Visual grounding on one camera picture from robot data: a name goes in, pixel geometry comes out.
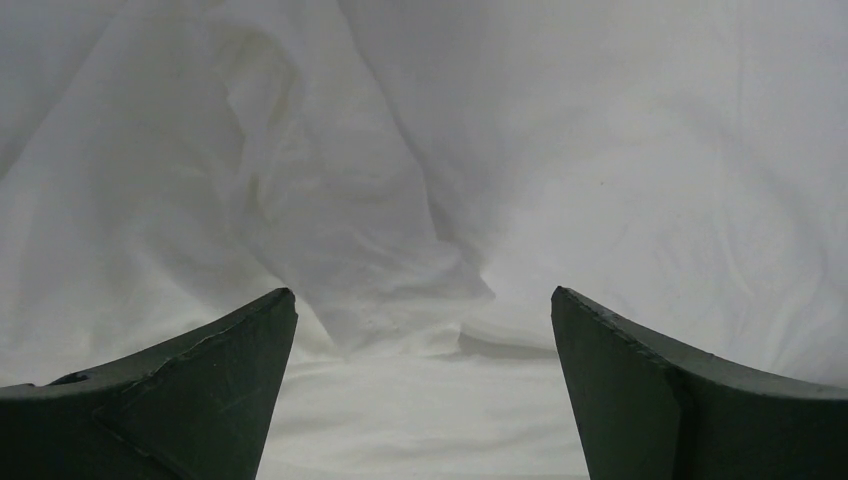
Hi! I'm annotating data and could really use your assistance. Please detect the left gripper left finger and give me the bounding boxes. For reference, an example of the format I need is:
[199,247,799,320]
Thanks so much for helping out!
[1,289,298,479]

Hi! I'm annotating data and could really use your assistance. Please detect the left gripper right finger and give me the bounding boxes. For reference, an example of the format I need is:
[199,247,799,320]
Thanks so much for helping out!
[551,287,847,479]

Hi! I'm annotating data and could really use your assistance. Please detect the white t shirt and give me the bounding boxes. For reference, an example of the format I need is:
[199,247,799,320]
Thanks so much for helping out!
[1,1,847,479]

